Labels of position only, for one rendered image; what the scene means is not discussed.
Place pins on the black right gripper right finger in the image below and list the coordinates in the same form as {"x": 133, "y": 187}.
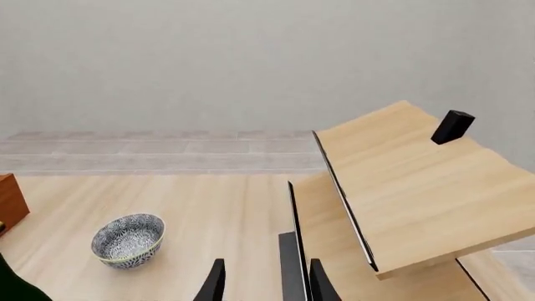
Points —
{"x": 321, "y": 287}

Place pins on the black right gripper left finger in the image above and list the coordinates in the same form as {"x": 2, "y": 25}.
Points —
{"x": 215, "y": 285}

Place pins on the blue white patterned bowl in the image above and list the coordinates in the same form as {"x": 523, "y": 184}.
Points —
{"x": 127, "y": 239}

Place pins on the black flat upright panel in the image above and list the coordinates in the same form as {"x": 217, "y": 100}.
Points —
{"x": 290, "y": 266}

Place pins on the pale wood black-edged rack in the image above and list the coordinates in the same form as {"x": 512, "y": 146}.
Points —
{"x": 418, "y": 194}

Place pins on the dark green-black rounded object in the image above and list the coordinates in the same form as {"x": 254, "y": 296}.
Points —
{"x": 18, "y": 283}

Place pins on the black square post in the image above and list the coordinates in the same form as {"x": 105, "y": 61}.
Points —
{"x": 452, "y": 127}

